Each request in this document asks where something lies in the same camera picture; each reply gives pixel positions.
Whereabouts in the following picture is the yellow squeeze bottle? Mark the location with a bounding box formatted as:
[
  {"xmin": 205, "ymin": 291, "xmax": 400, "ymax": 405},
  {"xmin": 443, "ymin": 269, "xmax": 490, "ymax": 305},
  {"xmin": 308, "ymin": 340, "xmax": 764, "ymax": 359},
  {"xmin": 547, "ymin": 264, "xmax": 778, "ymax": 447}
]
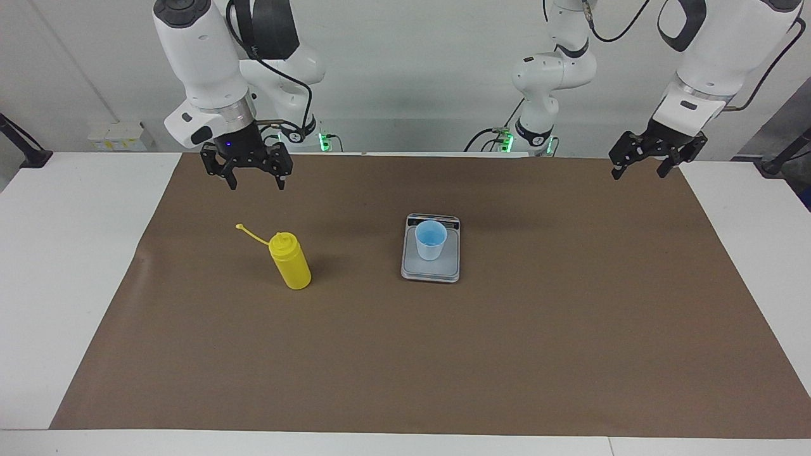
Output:
[{"xmin": 235, "ymin": 223, "xmax": 312, "ymax": 291}]

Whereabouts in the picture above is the light blue plastic cup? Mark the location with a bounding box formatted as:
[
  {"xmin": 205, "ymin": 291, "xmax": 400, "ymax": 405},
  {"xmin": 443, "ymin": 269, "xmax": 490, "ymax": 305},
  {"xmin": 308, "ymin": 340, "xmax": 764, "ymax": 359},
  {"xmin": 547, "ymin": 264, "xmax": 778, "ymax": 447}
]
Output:
[{"xmin": 415, "ymin": 220, "xmax": 449, "ymax": 262}]

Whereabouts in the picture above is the silver digital kitchen scale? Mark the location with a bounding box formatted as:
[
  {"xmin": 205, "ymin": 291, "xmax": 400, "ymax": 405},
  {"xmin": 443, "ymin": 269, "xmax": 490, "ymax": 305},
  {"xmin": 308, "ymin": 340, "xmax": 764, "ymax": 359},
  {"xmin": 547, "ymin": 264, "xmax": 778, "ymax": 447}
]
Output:
[{"xmin": 400, "ymin": 213, "xmax": 461, "ymax": 284}]

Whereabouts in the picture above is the black clamp stand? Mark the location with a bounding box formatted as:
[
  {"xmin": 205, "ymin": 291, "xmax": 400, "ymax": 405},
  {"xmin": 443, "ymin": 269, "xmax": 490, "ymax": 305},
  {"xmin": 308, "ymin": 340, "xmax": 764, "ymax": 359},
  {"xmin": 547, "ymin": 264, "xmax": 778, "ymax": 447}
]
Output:
[
  {"xmin": 757, "ymin": 127, "xmax": 811, "ymax": 177},
  {"xmin": 0, "ymin": 113, "xmax": 54, "ymax": 170}
]

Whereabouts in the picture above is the brown table mat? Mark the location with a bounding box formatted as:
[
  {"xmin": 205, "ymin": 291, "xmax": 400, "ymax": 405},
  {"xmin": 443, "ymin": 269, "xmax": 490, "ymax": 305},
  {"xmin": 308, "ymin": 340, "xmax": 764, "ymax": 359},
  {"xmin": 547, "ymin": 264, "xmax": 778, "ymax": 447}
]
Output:
[{"xmin": 49, "ymin": 152, "xmax": 811, "ymax": 440}]

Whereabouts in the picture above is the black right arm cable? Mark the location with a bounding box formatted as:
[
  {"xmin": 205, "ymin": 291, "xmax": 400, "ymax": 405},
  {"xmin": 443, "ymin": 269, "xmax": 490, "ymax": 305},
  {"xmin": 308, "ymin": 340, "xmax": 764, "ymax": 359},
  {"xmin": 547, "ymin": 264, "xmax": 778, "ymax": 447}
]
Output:
[{"xmin": 226, "ymin": 0, "xmax": 315, "ymax": 137}]

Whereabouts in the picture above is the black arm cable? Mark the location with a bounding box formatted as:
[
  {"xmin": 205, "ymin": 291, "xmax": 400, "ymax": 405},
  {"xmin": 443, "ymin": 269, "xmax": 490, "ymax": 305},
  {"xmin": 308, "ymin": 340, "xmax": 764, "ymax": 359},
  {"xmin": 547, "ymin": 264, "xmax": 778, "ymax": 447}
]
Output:
[
  {"xmin": 226, "ymin": 0, "xmax": 315, "ymax": 137},
  {"xmin": 582, "ymin": 0, "xmax": 807, "ymax": 113}
]

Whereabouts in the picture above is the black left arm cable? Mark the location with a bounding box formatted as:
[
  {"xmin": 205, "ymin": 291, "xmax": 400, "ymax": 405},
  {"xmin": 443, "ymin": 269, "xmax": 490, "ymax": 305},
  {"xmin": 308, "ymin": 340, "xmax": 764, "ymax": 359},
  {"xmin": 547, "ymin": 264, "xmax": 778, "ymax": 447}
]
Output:
[{"xmin": 582, "ymin": 0, "xmax": 807, "ymax": 113}]

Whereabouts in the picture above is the black left base cable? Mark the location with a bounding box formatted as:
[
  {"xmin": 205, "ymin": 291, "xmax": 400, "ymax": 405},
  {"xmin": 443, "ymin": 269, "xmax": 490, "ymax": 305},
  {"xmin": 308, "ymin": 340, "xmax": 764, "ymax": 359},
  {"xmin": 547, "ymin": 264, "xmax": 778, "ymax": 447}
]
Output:
[{"xmin": 464, "ymin": 95, "xmax": 527, "ymax": 153}]

